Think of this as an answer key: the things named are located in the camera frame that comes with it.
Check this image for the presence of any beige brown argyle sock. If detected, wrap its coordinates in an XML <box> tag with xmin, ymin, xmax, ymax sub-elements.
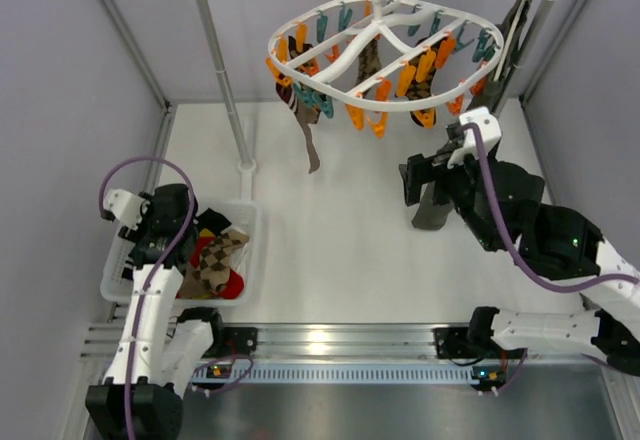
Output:
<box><xmin>189</xmin><ymin>229</ymin><xmax>251</xmax><ymax>296</ymax></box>

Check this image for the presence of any dark yellow argyle sock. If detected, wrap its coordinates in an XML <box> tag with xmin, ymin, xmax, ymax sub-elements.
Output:
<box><xmin>405</xmin><ymin>40</ymin><xmax>443</xmax><ymax>128</ymax></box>

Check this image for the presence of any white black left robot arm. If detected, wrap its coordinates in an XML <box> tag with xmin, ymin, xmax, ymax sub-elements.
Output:
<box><xmin>85</xmin><ymin>182</ymin><xmax>224</xmax><ymax>439</ymax></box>

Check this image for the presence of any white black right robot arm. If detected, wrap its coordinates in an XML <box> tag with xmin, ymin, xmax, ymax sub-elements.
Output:
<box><xmin>399</xmin><ymin>144</ymin><xmax>639</xmax><ymax>376</ymax></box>

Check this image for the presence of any white round clip hanger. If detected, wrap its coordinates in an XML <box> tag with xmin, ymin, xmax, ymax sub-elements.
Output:
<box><xmin>266</xmin><ymin>0</ymin><xmax>494</xmax><ymax>137</ymax></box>

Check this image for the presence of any black sock in basket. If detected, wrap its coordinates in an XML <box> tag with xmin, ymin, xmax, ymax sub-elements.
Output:
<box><xmin>196</xmin><ymin>208</ymin><xmax>232</xmax><ymax>236</ymax></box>

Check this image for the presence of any white plastic laundry basket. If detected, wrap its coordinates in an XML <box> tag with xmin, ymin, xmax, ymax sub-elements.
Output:
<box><xmin>100</xmin><ymin>196</ymin><xmax>266</xmax><ymax>308</ymax></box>

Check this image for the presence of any red sock in basket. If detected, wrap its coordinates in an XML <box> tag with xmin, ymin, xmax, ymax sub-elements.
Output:
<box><xmin>189</xmin><ymin>234</ymin><xmax>246</xmax><ymax>301</ymax></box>

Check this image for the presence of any brown black argyle sock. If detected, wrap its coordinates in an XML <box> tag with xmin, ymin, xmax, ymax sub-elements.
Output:
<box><xmin>356</xmin><ymin>38</ymin><xmax>381</xmax><ymax>84</ymax></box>

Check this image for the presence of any olive green hanging garment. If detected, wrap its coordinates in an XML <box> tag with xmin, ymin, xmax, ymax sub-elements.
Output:
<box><xmin>411</xmin><ymin>0</ymin><xmax>532</xmax><ymax>231</ymax></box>

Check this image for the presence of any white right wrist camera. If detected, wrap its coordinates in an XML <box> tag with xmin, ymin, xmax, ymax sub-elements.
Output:
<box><xmin>447</xmin><ymin>107</ymin><xmax>502</xmax><ymax>169</ymax></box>

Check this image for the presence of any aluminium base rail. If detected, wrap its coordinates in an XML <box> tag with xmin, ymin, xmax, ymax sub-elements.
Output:
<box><xmin>82</xmin><ymin>322</ymin><xmax>626</xmax><ymax>361</ymax></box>

